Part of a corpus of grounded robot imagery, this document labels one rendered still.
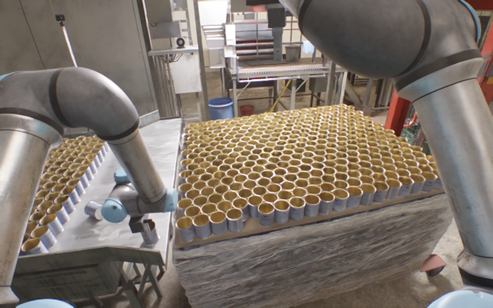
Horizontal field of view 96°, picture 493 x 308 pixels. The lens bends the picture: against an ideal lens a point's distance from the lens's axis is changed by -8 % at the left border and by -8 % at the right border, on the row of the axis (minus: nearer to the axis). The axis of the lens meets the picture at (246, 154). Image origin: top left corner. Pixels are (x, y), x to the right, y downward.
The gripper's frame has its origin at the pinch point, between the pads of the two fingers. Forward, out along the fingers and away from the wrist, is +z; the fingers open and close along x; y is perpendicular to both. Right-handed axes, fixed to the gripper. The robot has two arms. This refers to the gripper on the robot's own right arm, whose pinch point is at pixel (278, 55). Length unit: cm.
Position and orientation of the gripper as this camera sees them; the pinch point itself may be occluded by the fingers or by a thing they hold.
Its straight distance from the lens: 82.6
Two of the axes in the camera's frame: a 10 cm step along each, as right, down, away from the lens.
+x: 1.7, -5.0, 8.5
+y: 9.8, 0.3, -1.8
